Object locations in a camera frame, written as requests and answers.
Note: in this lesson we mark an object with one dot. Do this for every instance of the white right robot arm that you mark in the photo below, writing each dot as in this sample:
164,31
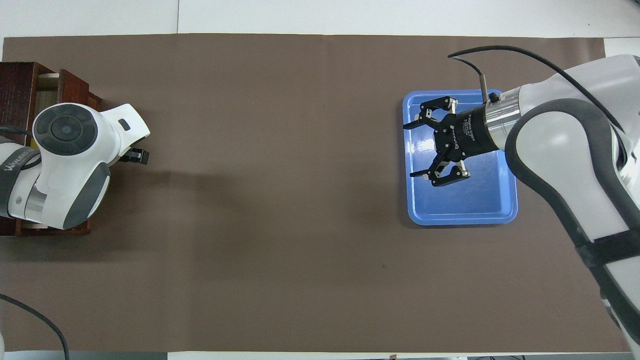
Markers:
560,140

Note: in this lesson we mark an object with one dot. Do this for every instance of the brown table mat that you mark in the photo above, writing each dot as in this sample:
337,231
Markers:
280,200

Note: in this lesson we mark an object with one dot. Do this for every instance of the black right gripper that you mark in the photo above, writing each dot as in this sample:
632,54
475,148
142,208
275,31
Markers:
465,135

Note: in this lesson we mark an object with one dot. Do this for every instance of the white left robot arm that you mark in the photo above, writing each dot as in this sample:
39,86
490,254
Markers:
75,160

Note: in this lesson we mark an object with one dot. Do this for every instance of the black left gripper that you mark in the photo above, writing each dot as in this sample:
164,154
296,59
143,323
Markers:
126,156

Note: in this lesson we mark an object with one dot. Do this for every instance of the blue plastic tray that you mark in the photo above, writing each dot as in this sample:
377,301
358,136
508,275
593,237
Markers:
465,200

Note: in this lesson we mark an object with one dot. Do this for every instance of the dark wooden cabinet box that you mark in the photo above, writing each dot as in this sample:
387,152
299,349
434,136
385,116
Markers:
15,90

